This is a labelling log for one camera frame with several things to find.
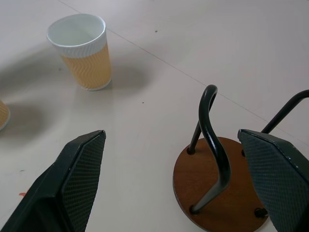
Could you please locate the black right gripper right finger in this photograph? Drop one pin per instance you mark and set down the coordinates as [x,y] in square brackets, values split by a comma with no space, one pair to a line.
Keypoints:
[280,178]

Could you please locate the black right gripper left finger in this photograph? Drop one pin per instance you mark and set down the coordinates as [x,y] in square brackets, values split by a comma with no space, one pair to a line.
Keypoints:
[60,183]

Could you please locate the orange and white paper cup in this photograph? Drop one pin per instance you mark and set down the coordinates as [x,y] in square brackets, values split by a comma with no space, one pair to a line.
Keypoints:
[83,50]
[3,116]

